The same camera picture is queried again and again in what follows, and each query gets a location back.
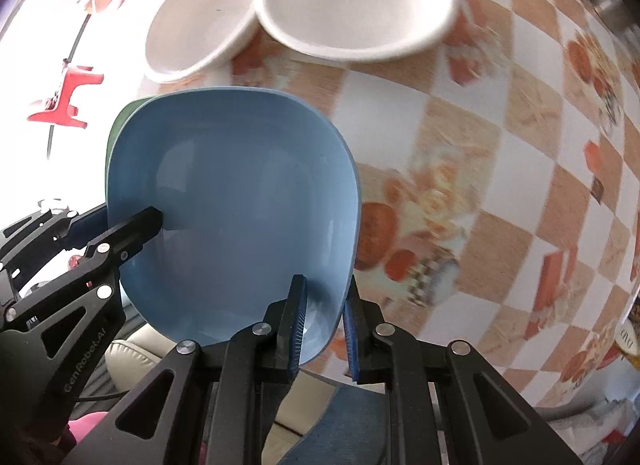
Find blue square plate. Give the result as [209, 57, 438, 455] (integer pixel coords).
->
[106, 87, 360, 362]

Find white bowl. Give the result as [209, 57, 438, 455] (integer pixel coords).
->
[145, 0, 258, 84]
[256, 0, 458, 63]

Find checkered patterned tablecloth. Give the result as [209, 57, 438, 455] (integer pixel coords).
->
[154, 0, 639, 407]

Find red plastic stool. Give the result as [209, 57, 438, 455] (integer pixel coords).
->
[27, 64, 104, 129]

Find beige cushion seat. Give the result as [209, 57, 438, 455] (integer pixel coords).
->
[105, 323, 336, 464]

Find person's jeans legs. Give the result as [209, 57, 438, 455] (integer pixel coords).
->
[279, 386, 387, 465]

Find green square plate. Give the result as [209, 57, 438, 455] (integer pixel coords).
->
[105, 97, 150, 168]

